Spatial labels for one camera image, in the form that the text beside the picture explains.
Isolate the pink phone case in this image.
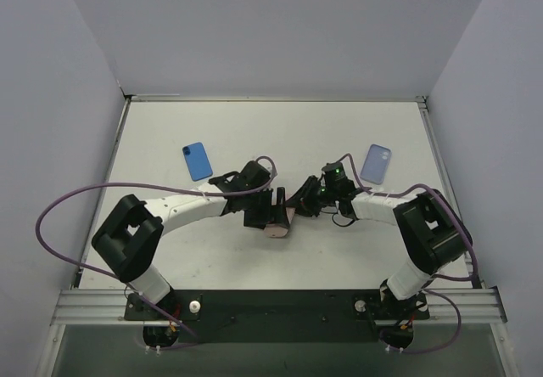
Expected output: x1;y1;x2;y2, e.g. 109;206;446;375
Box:
264;208;295;239

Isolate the lavender phone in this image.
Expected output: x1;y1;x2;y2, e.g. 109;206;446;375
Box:
360;143;392;184

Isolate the blue phone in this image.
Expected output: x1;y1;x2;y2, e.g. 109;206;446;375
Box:
182;142;213;182

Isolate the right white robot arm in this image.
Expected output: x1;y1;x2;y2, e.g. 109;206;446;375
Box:
286;162;473;306

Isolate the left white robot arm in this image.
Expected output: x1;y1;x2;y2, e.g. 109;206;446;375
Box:
92;160;294;319

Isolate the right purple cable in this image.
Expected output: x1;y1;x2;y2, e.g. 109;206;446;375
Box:
334;152;483;355

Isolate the purple cable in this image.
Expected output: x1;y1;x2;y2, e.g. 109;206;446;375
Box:
34;155;279;352
334;152;483;355

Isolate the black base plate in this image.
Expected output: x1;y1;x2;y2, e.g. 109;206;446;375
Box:
124;290;429;346

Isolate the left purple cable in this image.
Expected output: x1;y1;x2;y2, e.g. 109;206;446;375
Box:
34;155;279;352

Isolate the aluminium frame rail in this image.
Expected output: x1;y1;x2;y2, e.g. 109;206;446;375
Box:
50;96;510;327

